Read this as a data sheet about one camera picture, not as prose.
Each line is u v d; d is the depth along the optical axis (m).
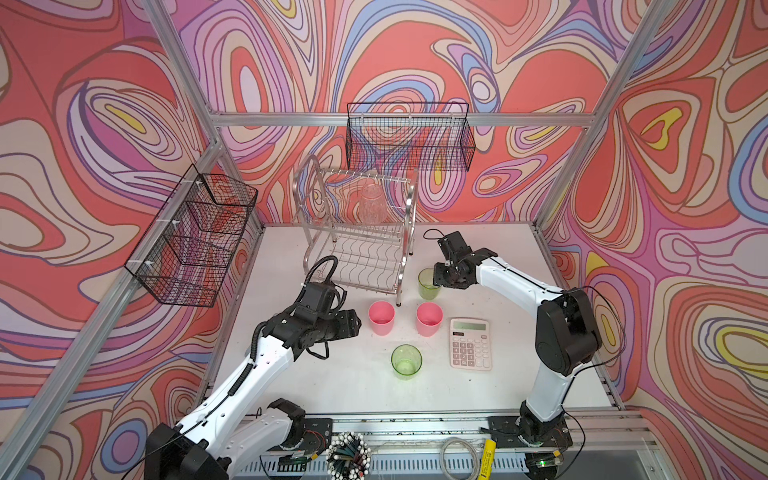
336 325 0.69
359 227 1.23
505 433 0.73
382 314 0.91
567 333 0.48
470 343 0.86
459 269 0.68
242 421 0.45
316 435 0.73
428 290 0.96
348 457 0.61
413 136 0.96
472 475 0.68
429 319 0.91
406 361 0.84
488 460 0.69
